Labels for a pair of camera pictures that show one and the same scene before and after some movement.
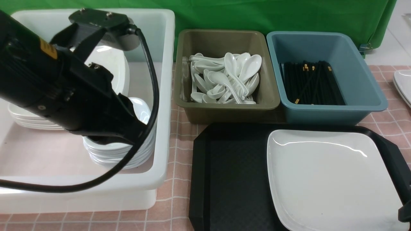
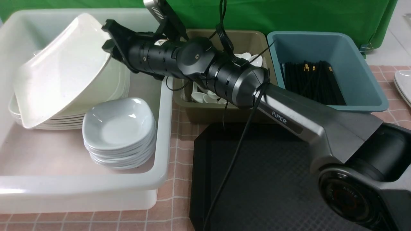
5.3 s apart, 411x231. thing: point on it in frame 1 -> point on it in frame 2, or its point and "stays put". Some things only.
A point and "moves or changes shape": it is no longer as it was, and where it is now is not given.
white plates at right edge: x=402 y=79 stays put
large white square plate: x=332 y=180 moves or changes shape
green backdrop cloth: x=369 y=20 stays put
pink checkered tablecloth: x=171 y=212 stays put
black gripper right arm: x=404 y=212 -> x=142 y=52
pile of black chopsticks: x=311 y=83 stays put
